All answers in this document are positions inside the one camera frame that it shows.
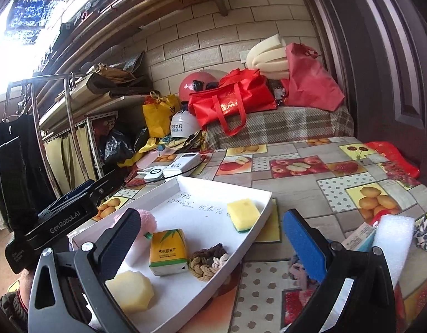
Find black plastic bag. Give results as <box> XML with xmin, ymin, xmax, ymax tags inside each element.
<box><xmin>102</xmin><ymin>128</ymin><xmax>134</xmax><ymax>165</ymax></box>

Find black bundle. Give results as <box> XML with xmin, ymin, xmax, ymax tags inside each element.
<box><xmin>267</xmin><ymin>78</ymin><xmax>287</xmax><ymax>108</ymax></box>

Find yellow shopping bag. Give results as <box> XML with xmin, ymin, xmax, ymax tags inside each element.
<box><xmin>142</xmin><ymin>91</ymin><xmax>181</xmax><ymax>138</ymax></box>

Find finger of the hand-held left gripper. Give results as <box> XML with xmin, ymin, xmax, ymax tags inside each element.
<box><xmin>90</xmin><ymin>168</ymin><xmax>131</xmax><ymax>205</ymax></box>

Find bundle of bamboo poles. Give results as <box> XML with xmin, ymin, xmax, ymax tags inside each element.
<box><xmin>37</xmin><ymin>0</ymin><xmax>314</xmax><ymax>77</ymax></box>

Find fruit print tablecloth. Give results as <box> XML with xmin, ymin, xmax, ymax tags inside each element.
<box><xmin>92</xmin><ymin>135</ymin><xmax>427</xmax><ymax>333</ymax></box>

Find metal clothes rack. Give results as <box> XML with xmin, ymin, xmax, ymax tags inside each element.
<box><xmin>4</xmin><ymin>73</ymin><xmax>82</xmax><ymax>198</ymax></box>

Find white round charger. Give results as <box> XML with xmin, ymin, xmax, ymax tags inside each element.
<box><xmin>143</xmin><ymin>166</ymin><xmax>166</xmax><ymax>181</ymax></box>

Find black hanging garment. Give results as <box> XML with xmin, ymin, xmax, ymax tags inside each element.
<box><xmin>0</xmin><ymin>113</ymin><xmax>55</xmax><ymax>231</ymax></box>

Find white helmet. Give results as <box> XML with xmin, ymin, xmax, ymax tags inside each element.
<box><xmin>169</xmin><ymin>109</ymin><xmax>202</xmax><ymax>138</ymax></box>

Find white foam sheet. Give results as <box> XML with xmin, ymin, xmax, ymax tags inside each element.
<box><xmin>373</xmin><ymin>214</ymin><xmax>416</xmax><ymax>287</ymax></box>

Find brown cardboard pieces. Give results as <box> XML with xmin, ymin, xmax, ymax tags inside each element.
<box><xmin>82</xmin><ymin>52</ymin><xmax>155</xmax><ymax>99</ymax></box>

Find red plastic bag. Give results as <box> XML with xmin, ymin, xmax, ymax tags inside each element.
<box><xmin>364</xmin><ymin>141</ymin><xmax>421</xmax><ymax>188</ymax></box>

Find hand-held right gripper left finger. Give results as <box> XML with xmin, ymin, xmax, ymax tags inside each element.
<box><xmin>28</xmin><ymin>208</ymin><xmax>142</xmax><ymax>333</ymax></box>

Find brown metal door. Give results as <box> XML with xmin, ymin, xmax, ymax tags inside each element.
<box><xmin>297</xmin><ymin>0</ymin><xmax>427</xmax><ymax>188</ymax></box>

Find cream hexagon sponge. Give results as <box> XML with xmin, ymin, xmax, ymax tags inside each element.
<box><xmin>105</xmin><ymin>270</ymin><xmax>155</xmax><ymax>313</ymax></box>

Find glossy red tote bag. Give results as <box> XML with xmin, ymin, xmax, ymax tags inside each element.
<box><xmin>189</xmin><ymin>69</ymin><xmax>278</xmax><ymax>137</ymax></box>

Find cream foam roll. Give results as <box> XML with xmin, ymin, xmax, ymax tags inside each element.
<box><xmin>246</xmin><ymin>36</ymin><xmax>291</xmax><ymax>80</ymax></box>

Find pinkish red fabric bag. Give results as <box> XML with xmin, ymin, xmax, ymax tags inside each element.
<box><xmin>281</xmin><ymin>42</ymin><xmax>345</xmax><ymax>112</ymax></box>

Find leopard print scrunchie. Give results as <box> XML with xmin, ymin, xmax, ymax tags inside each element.
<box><xmin>413</xmin><ymin>215</ymin><xmax>427</xmax><ymax>252</ymax></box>

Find white power bank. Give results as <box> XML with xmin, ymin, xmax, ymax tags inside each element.
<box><xmin>162</xmin><ymin>152</ymin><xmax>201</xmax><ymax>177</ymax></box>

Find pink helmet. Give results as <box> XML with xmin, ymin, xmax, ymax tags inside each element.
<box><xmin>179</xmin><ymin>70</ymin><xmax>228</xmax><ymax>102</ymax></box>

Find blue netting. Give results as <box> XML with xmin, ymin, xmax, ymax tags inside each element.
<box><xmin>6</xmin><ymin>0</ymin><xmax>96</xmax><ymax>42</ymax></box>

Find pink fluffy puff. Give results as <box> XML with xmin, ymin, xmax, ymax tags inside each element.
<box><xmin>127</xmin><ymin>209</ymin><xmax>158</xmax><ymax>266</ymax></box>

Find yellow green sponge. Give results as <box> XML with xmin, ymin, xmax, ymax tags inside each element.
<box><xmin>227</xmin><ymin>198</ymin><xmax>262</xmax><ymax>233</ymax></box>

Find white cardboard box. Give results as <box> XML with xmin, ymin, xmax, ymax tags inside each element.
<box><xmin>67</xmin><ymin>176</ymin><xmax>273</xmax><ymax>333</ymax></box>

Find white and teal packet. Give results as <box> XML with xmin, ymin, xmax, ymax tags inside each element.
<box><xmin>341</xmin><ymin>222</ymin><xmax>377</xmax><ymax>253</ymax></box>

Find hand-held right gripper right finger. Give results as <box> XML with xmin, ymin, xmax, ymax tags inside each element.
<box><xmin>283</xmin><ymin>209</ymin><xmax>397</xmax><ymax>333</ymax></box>

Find braided rope coaster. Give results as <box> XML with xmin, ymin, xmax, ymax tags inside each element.
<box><xmin>189</xmin><ymin>243</ymin><xmax>231</xmax><ymax>281</ymax></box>

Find plaid blanket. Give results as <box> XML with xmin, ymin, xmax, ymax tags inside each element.
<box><xmin>203</xmin><ymin>106</ymin><xmax>354</xmax><ymax>150</ymax></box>

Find person's left forearm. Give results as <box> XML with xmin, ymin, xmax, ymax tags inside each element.
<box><xmin>0</xmin><ymin>267</ymin><xmax>37</xmax><ymax>327</ymax></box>

